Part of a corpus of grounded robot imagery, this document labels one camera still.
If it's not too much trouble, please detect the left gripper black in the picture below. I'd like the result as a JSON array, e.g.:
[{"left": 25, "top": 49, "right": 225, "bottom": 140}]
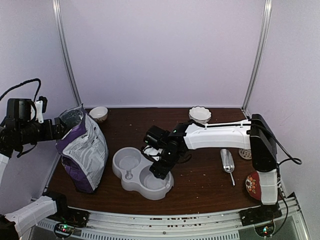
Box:
[{"left": 17, "top": 116, "right": 67, "bottom": 144}]

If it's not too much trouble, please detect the grey double pet bowl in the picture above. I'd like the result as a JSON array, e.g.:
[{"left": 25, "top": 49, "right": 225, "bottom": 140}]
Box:
[{"left": 112, "top": 147, "right": 175, "bottom": 201}]

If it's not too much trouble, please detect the purple puppy food bag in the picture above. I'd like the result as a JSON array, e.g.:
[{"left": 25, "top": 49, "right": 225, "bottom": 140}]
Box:
[{"left": 55, "top": 106, "right": 109, "bottom": 194}]

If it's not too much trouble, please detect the metal food scoop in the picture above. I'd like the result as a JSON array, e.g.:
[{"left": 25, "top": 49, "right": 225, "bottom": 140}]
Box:
[{"left": 220, "top": 148, "right": 236, "bottom": 187}]

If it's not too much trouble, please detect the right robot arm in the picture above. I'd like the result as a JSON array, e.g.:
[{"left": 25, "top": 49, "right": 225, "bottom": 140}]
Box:
[{"left": 141, "top": 114, "right": 279, "bottom": 221}]

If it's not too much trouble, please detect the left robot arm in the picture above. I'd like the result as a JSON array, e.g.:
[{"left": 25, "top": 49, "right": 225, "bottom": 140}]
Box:
[{"left": 0, "top": 96, "right": 72, "bottom": 240}]

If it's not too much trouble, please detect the small white round bowl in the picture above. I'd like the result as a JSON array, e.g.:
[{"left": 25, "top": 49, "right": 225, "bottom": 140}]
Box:
[{"left": 89, "top": 106, "right": 109, "bottom": 123}]

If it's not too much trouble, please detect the white scalloped bowl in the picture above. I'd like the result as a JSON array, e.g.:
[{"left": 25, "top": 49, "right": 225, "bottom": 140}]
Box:
[{"left": 188, "top": 106, "right": 212, "bottom": 124}]

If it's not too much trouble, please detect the patterned mug yellow inside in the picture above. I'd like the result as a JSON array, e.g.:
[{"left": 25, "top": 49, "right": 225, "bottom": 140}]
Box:
[{"left": 238, "top": 148, "right": 252, "bottom": 160}]

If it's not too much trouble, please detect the red floral plate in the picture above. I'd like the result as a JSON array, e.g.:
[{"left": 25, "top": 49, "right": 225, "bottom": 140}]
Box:
[{"left": 245, "top": 171, "right": 262, "bottom": 201}]

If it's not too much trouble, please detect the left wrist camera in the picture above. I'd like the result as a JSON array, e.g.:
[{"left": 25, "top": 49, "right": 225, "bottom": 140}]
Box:
[{"left": 31, "top": 96, "right": 48, "bottom": 124}]

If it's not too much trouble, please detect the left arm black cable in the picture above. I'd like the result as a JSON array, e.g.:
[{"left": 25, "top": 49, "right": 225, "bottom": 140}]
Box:
[{"left": 0, "top": 78, "right": 42, "bottom": 101}]

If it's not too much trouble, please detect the aluminium front rail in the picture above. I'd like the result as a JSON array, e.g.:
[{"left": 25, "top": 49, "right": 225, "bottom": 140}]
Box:
[{"left": 27, "top": 197, "right": 311, "bottom": 240}]

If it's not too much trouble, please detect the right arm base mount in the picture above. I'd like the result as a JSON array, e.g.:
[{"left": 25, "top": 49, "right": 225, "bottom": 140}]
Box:
[{"left": 239, "top": 205, "right": 283, "bottom": 238}]

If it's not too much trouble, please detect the left aluminium frame post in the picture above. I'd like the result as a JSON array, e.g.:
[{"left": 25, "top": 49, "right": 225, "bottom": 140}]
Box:
[{"left": 52, "top": 0, "right": 82, "bottom": 106}]

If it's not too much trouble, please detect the aluminium frame post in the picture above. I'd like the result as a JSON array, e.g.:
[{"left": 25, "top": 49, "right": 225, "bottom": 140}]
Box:
[
  {"left": 52, "top": 0, "right": 82, "bottom": 106},
  {"left": 241, "top": 0, "right": 273, "bottom": 116}
]

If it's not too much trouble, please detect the right aluminium frame post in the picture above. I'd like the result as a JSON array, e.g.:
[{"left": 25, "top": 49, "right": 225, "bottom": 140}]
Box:
[{"left": 241, "top": 0, "right": 273, "bottom": 116}]

